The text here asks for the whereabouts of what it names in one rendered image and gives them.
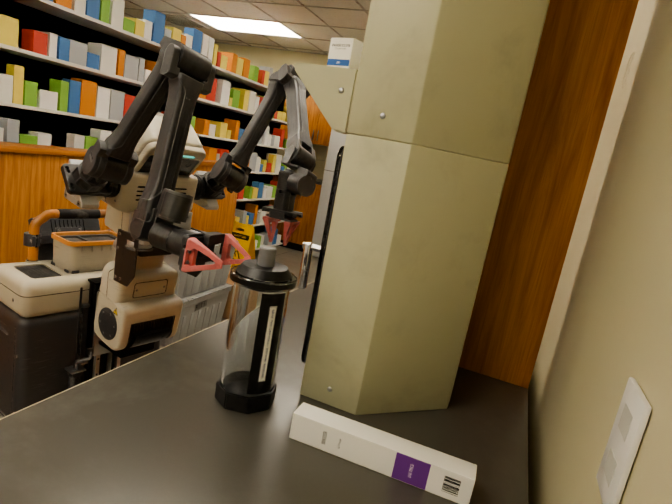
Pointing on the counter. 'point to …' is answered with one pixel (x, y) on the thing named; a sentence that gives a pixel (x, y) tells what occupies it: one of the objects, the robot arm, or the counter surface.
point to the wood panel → (545, 183)
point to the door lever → (306, 263)
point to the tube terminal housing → (418, 198)
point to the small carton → (345, 53)
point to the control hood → (330, 91)
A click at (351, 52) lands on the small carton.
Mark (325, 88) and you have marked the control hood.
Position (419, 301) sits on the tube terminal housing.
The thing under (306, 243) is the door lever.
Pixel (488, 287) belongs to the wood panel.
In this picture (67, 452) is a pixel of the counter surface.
